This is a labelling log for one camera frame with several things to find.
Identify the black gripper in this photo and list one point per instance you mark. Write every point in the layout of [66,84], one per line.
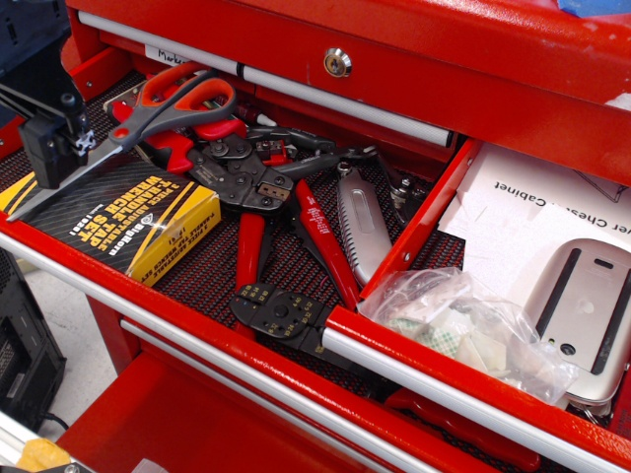
[42,84]

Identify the red and grey scissors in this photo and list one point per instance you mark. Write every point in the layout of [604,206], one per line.
[184,95]

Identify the black red drawer liner mat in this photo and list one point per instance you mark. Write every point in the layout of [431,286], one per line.
[205,278]

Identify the red drawer divider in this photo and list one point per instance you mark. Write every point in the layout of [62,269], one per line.
[414,236]

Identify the small packaged parts card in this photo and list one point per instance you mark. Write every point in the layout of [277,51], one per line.
[119,108]

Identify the black yellow tap wrench box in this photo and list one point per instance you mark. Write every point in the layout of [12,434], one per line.
[127,215]

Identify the white markers label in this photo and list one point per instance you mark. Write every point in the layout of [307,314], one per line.
[164,56]

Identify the red marker pen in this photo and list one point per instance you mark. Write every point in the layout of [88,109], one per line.
[253,115]

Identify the black device on floor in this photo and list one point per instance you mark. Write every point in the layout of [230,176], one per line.
[32,365]

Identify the silver lock cylinder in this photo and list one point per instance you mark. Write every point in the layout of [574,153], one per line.
[337,63]

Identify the silver folding utility knife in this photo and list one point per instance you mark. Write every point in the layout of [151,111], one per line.
[362,224]

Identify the clear plastic bag of parts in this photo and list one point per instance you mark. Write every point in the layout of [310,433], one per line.
[450,312]

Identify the white paper manual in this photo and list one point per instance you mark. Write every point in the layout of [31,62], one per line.
[513,211]

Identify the silver computer mouse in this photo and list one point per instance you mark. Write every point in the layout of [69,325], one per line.
[580,305]

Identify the red handled ratchet crimper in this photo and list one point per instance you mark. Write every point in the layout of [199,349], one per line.
[218,156]

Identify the black handled pliers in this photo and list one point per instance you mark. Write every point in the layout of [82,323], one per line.
[300,153]

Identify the red handled wire stripper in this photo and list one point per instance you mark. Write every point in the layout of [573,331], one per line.
[297,248]

